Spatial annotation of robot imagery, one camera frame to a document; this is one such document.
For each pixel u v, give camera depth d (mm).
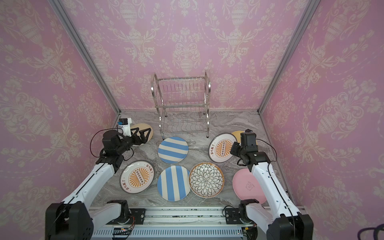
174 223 728
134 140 725
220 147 913
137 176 874
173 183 852
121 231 730
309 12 702
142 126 1117
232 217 730
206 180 853
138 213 752
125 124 688
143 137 726
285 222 389
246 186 833
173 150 982
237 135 873
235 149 725
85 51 858
